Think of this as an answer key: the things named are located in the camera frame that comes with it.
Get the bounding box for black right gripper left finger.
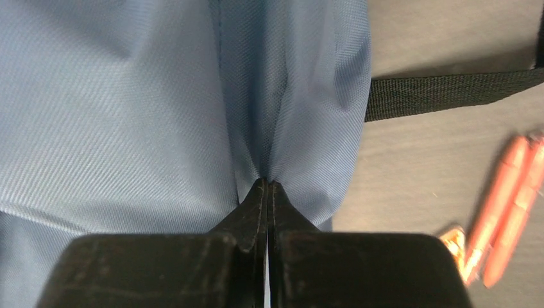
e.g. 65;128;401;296
38;179;268;307

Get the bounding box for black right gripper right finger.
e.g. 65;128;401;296
268;182;472;307

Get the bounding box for blue grey student backpack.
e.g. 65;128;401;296
1;1;543;307

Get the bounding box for orange triangular sticker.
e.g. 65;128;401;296
438;225;466;276

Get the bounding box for orange pencil left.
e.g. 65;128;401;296
461;135;530;286

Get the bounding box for orange pencil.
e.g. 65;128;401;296
461;135;530;286
482;130;543;289

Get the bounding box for orange pencil right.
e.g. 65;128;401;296
482;130;543;289

